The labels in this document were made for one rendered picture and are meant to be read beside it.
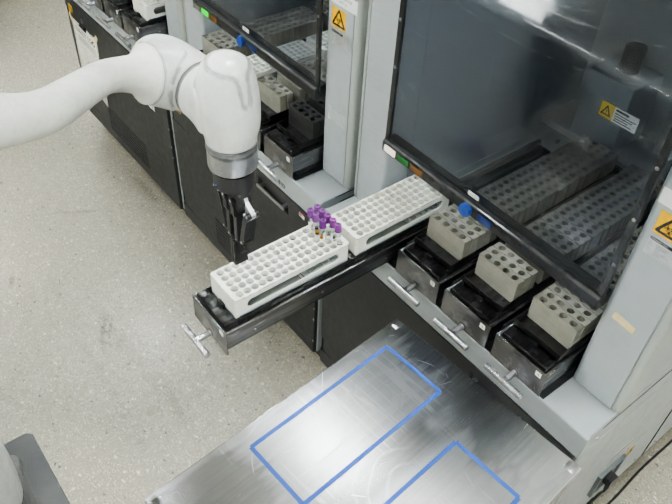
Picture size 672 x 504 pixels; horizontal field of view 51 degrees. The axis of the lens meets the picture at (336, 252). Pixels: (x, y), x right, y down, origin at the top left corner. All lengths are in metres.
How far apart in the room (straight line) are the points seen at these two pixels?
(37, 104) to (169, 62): 0.31
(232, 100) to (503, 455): 0.76
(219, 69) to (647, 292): 0.81
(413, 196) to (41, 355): 1.43
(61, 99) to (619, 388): 1.11
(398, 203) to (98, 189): 1.75
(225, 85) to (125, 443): 1.41
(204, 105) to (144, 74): 0.12
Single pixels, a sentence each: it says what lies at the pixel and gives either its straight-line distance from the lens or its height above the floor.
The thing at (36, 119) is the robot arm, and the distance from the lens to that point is 1.00.
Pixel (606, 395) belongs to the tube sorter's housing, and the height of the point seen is 0.77.
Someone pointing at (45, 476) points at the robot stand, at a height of 0.70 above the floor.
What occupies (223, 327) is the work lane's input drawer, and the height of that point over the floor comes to 0.81.
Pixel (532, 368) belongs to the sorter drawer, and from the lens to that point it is 1.49.
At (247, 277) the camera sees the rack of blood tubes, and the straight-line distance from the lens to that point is 1.49.
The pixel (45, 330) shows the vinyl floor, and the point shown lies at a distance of 2.64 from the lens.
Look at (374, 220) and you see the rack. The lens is 1.63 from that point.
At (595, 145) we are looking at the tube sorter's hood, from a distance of 1.26.
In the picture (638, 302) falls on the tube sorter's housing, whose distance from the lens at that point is 1.36.
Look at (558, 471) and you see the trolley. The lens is 1.34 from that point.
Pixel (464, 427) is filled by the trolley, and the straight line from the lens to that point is 1.34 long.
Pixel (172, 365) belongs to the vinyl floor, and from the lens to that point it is 2.44.
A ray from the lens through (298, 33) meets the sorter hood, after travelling 1.82.
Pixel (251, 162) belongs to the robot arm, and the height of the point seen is 1.18.
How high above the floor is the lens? 1.93
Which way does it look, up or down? 44 degrees down
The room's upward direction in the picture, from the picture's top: 4 degrees clockwise
